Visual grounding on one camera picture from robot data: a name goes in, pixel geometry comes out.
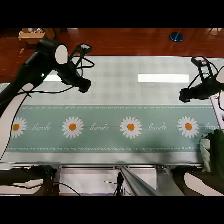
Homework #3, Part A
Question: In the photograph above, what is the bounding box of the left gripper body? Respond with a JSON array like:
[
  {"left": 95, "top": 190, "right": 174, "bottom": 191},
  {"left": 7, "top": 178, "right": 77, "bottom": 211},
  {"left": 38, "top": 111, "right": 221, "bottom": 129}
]
[{"left": 64, "top": 70, "right": 93, "bottom": 94}]

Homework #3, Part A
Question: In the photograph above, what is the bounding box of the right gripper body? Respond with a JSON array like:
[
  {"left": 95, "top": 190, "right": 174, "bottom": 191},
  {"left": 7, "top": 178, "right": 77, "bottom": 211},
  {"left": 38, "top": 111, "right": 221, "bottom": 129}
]
[{"left": 178, "top": 80, "right": 220, "bottom": 104}]

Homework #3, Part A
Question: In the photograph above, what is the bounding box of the blue round disc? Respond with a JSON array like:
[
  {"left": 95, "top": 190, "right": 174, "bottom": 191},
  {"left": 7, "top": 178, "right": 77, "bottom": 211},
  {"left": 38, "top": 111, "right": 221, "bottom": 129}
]
[{"left": 169, "top": 31, "right": 184, "bottom": 43}]

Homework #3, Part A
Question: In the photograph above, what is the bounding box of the white garment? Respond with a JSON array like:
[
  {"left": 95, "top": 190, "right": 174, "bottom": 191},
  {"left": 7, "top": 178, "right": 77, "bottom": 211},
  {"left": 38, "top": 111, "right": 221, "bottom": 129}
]
[{"left": 199, "top": 135, "right": 215, "bottom": 173}]

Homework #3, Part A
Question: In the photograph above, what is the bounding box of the cardboard box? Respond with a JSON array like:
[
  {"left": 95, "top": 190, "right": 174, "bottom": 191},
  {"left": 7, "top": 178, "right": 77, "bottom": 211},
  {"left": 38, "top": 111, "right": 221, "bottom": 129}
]
[{"left": 18, "top": 27, "right": 56, "bottom": 43}]

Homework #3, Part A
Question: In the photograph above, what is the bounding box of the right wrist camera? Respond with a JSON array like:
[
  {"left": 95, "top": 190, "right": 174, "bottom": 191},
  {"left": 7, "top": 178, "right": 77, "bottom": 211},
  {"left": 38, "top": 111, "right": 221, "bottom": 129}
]
[{"left": 190, "top": 55, "right": 216, "bottom": 85}]

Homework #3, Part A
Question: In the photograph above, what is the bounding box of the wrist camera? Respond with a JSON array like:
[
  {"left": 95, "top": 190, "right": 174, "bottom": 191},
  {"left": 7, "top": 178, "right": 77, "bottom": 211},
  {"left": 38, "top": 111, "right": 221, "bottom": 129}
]
[
  {"left": 190, "top": 55, "right": 216, "bottom": 85},
  {"left": 70, "top": 43, "right": 95, "bottom": 72}
]

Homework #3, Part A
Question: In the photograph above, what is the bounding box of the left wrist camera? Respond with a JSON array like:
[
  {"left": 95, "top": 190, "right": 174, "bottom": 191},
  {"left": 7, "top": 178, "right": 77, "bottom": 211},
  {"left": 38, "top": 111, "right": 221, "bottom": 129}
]
[{"left": 70, "top": 43, "right": 95, "bottom": 72}]

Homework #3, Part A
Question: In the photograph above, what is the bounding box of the black cable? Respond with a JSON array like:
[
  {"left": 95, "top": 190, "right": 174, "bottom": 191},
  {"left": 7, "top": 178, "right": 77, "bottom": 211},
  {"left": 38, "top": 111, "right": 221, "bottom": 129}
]
[
  {"left": 54, "top": 181, "right": 82, "bottom": 197},
  {"left": 19, "top": 84, "right": 76, "bottom": 101}
]

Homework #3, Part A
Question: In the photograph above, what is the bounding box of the silver frame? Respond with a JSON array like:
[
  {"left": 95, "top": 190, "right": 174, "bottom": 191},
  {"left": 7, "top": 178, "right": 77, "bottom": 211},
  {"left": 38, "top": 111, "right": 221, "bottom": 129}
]
[{"left": 9, "top": 162, "right": 205, "bottom": 197}]

